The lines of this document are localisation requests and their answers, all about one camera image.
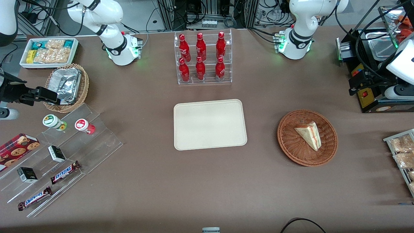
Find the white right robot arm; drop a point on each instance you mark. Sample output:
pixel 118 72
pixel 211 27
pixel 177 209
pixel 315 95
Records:
pixel 119 51

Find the small grey device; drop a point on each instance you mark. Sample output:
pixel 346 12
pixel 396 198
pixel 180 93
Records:
pixel 211 230

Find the triangle sandwich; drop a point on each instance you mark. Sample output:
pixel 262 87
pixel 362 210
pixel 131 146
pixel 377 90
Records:
pixel 309 134

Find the silver foil container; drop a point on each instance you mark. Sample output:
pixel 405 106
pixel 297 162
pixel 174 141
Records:
pixel 66 82

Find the red cola bottle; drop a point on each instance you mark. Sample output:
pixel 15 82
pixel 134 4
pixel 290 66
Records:
pixel 184 48
pixel 184 72
pixel 221 45
pixel 201 47
pixel 200 70
pixel 220 70

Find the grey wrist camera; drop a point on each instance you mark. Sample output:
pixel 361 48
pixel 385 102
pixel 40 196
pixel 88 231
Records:
pixel 9 114
pixel 399 92

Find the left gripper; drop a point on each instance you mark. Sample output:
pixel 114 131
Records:
pixel 376 83

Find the clear acrylic bottle rack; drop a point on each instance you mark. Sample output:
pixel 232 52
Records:
pixel 208 82

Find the brown round wicker basket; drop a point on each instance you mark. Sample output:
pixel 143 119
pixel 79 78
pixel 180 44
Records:
pixel 291 142

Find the orange fried food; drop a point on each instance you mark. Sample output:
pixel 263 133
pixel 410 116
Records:
pixel 406 32

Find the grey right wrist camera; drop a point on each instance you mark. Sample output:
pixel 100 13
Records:
pixel 9 114

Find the light tan wicker basket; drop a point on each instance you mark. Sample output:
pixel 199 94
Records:
pixel 84 87

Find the clear acrylic step display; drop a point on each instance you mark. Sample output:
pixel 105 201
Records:
pixel 97 142

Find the small black carton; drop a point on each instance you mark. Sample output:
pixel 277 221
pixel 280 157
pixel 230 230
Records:
pixel 27 175
pixel 57 153

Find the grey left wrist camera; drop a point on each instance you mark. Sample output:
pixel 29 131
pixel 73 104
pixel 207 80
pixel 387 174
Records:
pixel 399 92

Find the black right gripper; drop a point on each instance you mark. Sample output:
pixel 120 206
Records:
pixel 11 91

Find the white rectangular snack bin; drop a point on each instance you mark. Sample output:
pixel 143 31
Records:
pixel 23 63

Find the red tartan cookie box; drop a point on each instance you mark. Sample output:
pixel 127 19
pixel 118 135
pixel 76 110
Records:
pixel 16 150

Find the black food warmer machine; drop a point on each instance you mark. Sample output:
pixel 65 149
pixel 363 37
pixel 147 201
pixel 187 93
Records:
pixel 347 48

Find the white power strip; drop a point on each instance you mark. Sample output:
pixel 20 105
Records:
pixel 209 23

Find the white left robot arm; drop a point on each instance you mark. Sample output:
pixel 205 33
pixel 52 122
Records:
pixel 299 38

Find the large clear cracker bag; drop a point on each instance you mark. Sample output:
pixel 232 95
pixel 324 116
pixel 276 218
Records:
pixel 53 55

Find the teal snack packet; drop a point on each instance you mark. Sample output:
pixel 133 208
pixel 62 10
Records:
pixel 38 44
pixel 68 43

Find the aluminium frame rack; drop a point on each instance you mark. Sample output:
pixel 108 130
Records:
pixel 168 14

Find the red lid yoghurt cup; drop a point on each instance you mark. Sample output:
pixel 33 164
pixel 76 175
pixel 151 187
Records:
pixel 82 125

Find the small clear cracker bag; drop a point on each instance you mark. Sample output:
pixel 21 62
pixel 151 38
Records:
pixel 55 44

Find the yellow snack packet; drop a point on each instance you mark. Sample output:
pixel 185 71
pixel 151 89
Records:
pixel 30 56

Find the beige plastic tray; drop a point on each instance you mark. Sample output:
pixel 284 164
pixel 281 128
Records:
pixel 210 124

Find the green lid yoghurt cup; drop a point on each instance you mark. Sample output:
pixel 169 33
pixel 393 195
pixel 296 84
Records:
pixel 51 121

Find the snickers chocolate bar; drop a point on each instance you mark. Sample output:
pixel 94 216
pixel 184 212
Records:
pixel 34 198
pixel 64 172

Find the clear bag of snacks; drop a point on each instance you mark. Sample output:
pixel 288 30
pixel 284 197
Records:
pixel 402 144
pixel 411 175
pixel 404 160
pixel 412 187

